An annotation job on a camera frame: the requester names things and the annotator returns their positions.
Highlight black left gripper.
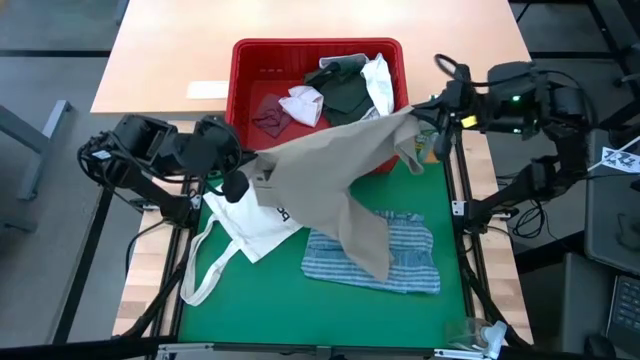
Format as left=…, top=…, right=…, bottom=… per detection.
left=182, top=117, right=250, bottom=204

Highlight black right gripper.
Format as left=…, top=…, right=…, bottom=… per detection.
left=410, top=79, right=482, bottom=161

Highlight white printed tote bag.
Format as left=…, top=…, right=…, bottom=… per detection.
left=179, top=172, right=305, bottom=307

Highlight beige trousers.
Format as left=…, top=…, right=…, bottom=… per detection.
left=243, top=104, right=426, bottom=282

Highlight blue white striped towel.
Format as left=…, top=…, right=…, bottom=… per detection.
left=300, top=209, right=442, bottom=295

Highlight red plastic laundry bin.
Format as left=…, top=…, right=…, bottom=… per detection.
left=221, top=36, right=415, bottom=174

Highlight white garment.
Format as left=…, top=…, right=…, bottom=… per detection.
left=318, top=52, right=396, bottom=119

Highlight maroon cloth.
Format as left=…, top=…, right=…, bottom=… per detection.
left=251, top=93, right=294, bottom=139

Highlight dark green garment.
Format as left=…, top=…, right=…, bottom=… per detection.
left=303, top=56, right=376, bottom=127

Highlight white paper label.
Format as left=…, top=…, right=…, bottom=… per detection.
left=186, top=79, right=230, bottom=100

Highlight small white cloth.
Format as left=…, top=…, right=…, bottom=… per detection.
left=278, top=84, right=325, bottom=128

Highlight green work mat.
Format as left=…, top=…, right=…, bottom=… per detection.
left=177, top=124, right=469, bottom=350

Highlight light wooden table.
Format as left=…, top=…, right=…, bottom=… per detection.
left=90, top=0, right=551, bottom=116

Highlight white patterned paper flag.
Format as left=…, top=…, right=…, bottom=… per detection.
left=592, top=134, right=640, bottom=175

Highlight grey metal desk leg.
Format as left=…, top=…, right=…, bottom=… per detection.
left=0, top=99, right=75, bottom=202

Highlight grey side desk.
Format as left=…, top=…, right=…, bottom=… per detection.
left=583, top=127, right=640, bottom=276

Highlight clear plastic spray bottle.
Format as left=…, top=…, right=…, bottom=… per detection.
left=443, top=316, right=509, bottom=360

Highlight black keyboard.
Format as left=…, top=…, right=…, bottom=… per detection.
left=605, top=274, right=640, bottom=346

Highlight black cable bundle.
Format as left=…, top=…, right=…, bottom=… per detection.
left=509, top=199, right=551, bottom=241

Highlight silver frame bracket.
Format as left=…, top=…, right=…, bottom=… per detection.
left=432, top=347, right=490, bottom=360
left=156, top=342, right=217, bottom=360

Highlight black aluminium frame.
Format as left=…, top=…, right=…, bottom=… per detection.
left=115, top=119, right=534, bottom=360

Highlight black desk frame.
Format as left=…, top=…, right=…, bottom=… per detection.
left=542, top=0, right=640, bottom=136

